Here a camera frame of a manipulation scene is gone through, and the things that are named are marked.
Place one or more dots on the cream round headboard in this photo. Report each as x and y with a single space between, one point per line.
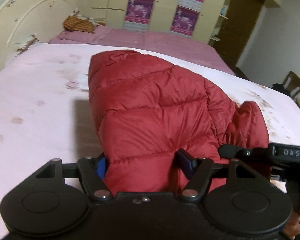
23 22

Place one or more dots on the orange patterned pillow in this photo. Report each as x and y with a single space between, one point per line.
76 21

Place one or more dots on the wooden chair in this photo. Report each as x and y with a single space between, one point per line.
290 86

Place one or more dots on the brown wooden door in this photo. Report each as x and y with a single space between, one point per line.
238 20

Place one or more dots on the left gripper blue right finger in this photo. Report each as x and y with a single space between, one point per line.
191 166

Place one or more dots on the cream wardrobe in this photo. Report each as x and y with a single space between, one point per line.
113 13

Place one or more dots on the pink checked bed sheet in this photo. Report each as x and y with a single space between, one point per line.
183 48

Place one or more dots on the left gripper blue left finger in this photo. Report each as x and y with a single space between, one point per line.
93 166

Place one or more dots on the lower right purple poster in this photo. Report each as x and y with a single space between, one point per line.
184 21

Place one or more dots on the person's right hand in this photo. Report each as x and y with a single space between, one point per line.
292 228

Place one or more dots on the pink floral quilt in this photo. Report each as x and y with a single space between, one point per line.
44 109

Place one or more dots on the lower left purple poster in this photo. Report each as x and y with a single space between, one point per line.
139 11

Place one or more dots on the red down jacket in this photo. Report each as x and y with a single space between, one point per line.
144 109

